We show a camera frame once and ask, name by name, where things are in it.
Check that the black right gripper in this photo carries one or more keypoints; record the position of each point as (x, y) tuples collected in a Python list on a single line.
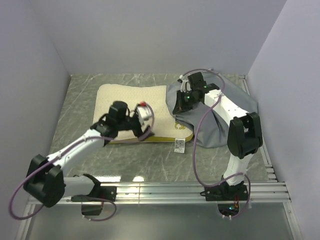
[(180, 106)]

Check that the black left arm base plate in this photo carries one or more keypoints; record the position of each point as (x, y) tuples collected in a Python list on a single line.
[(105, 192)]

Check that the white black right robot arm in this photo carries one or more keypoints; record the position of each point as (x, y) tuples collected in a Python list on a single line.
[(220, 114)]

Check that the grey pillowcase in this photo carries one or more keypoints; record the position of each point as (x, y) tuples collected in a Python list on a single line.
[(213, 131)]

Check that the cream quilted pillow yellow edge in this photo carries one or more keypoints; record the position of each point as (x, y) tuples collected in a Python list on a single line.
[(165, 128)]

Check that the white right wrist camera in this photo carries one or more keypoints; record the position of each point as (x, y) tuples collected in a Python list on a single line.
[(185, 84)]

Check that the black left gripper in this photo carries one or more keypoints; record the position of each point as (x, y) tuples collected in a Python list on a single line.
[(138, 131)]

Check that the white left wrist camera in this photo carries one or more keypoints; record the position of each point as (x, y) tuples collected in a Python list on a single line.
[(143, 112)]

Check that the aluminium right side rail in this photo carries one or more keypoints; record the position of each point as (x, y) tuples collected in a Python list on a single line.
[(264, 152)]

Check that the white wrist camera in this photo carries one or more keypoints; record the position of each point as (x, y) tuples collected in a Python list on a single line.
[(143, 112), (185, 84)]

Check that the white pillow care label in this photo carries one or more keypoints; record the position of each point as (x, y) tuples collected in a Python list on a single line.
[(179, 145)]

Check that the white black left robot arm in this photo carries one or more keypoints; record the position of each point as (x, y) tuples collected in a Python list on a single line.
[(46, 176)]

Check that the aluminium front rail frame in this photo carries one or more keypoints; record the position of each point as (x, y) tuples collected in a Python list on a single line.
[(170, 211)]

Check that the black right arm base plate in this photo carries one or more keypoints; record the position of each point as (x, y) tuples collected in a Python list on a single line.
[(225, 192)]

